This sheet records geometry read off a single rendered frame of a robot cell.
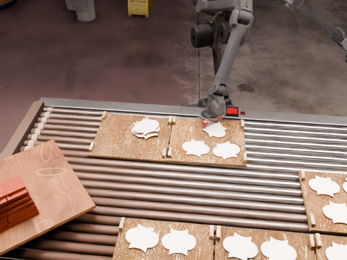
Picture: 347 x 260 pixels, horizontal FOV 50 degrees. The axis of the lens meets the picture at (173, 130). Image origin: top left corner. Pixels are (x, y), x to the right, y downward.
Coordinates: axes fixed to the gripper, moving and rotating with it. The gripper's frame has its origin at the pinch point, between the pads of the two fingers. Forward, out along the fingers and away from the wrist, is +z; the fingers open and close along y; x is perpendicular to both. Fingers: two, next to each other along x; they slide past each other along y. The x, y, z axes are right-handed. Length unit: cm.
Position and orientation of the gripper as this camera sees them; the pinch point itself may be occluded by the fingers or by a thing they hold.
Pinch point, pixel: (210, 124)
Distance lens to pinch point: 213.1
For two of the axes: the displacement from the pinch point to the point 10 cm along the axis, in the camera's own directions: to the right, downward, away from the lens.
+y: 8.2, -3.7, 4.3
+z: 0.0, 7.6, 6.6
